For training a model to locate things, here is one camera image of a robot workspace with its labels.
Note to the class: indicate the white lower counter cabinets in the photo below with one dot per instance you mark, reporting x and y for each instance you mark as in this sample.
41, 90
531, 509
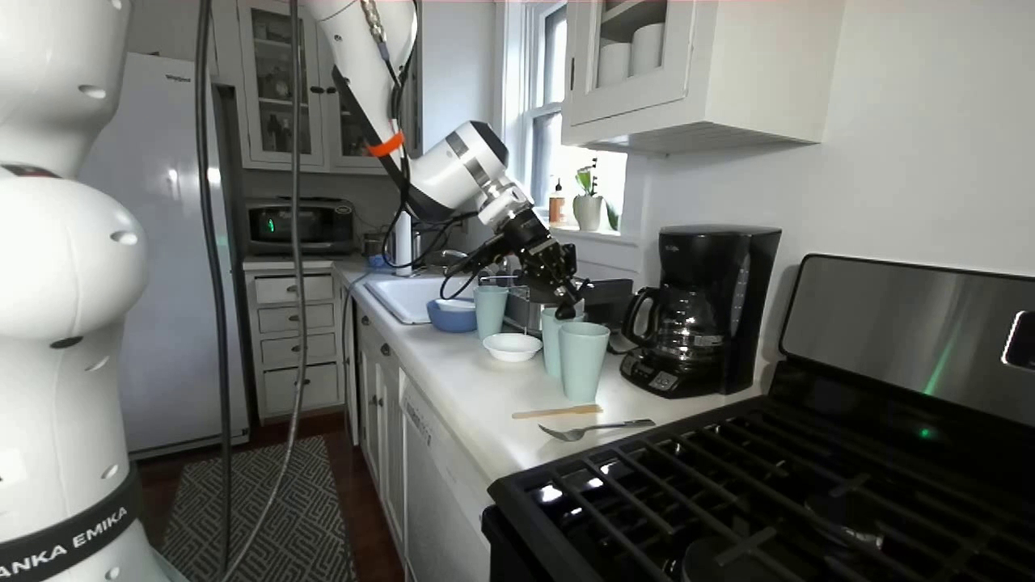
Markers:
431, 489

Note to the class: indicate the patterned grey floor rug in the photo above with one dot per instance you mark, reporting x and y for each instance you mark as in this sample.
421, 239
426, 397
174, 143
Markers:
296, 498

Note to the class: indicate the metal fork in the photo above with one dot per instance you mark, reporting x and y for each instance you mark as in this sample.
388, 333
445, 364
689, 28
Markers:
592, 427

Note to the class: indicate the white refrigerator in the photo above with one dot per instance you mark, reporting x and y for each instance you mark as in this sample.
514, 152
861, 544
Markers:
183, 364

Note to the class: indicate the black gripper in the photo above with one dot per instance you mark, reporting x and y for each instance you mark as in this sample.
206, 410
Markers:
549, 269

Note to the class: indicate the white potted plant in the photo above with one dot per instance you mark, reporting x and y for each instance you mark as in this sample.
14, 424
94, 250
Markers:
589, 206

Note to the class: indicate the white bowl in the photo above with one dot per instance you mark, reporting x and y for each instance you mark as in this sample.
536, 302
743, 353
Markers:
514, 347

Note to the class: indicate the wooden fork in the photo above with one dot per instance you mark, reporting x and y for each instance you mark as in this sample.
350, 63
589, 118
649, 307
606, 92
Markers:
558, 412

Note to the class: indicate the soap bottle on sill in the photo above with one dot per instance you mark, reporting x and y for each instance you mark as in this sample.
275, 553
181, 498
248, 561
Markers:
558, 206

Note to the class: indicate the white sink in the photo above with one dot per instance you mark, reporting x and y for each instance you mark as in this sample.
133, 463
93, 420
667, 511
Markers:
407, 298

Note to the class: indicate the black coffee maker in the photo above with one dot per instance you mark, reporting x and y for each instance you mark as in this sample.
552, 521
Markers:
698, 331

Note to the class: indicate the middle blue cup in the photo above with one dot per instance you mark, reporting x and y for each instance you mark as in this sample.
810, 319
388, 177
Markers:
552, 333

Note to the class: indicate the blue bowl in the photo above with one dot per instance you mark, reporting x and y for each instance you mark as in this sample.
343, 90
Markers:
451, 314

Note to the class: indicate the blue cup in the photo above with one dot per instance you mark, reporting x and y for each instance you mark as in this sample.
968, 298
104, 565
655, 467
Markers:
489, 307
552, 333
584, 353

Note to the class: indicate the black gas stove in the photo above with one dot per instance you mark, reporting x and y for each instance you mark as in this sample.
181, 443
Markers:
894, 443

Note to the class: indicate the front blue cup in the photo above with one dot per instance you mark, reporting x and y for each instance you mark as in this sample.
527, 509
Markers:
584, 353

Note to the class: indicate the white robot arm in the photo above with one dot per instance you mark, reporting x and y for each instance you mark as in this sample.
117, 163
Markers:
73, 264

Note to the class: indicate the rear blue cup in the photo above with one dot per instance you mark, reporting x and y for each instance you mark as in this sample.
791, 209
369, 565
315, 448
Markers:
489, 307

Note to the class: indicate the glass door cabinet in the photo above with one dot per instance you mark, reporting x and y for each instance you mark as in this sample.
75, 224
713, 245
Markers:
285, 98

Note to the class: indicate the white upper wall cabinet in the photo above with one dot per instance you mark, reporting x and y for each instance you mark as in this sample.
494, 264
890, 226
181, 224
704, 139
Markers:
673, 75

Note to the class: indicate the white drawer cabinet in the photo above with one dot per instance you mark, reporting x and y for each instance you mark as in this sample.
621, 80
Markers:
296, 339

